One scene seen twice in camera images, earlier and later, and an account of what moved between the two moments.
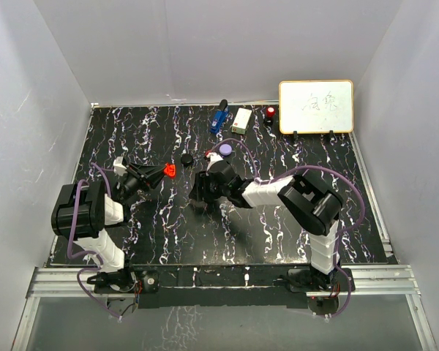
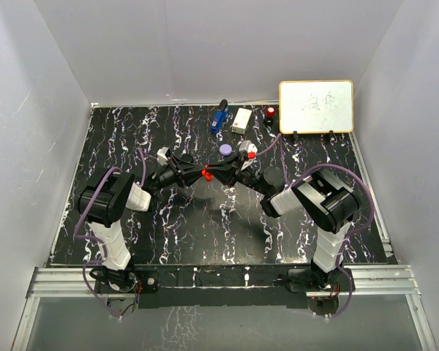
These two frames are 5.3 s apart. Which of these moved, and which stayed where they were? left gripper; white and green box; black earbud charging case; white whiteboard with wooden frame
Moved: left gripper
Stayed: white whiteboard with wooden frame; white and green box; black earbud charging case
